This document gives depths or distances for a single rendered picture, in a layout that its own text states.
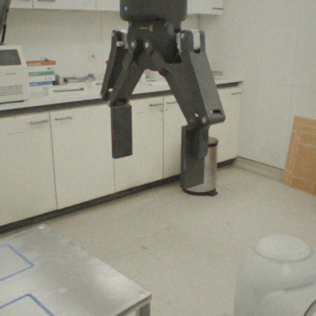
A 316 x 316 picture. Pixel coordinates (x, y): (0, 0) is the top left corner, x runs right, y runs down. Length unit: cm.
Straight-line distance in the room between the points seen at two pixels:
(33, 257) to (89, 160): 207
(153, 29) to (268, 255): 47
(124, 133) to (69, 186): 253
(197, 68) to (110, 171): 283
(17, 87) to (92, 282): 198
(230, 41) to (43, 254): 343
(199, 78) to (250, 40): 364
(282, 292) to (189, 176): 38
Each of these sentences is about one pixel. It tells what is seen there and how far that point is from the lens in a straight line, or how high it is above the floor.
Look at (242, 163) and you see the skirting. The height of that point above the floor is 4.
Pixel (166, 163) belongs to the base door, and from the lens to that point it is 356.
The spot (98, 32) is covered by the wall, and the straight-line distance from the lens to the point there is 373.
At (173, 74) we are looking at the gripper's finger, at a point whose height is 131.
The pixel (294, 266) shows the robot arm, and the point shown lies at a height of 96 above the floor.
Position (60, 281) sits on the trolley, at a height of 82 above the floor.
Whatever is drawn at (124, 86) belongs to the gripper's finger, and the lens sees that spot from 51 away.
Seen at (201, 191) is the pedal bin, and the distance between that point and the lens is 343.
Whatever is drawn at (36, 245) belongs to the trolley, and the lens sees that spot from 111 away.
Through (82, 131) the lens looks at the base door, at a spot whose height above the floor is 64.
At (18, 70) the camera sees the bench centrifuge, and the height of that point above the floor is 111.
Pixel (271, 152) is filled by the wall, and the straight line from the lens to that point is 400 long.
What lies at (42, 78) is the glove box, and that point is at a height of 100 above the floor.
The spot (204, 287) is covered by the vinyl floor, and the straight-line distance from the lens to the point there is 234.
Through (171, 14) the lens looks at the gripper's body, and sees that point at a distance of 44.
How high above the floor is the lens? 135
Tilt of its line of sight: 17 degrees down
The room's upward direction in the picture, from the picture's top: straight up
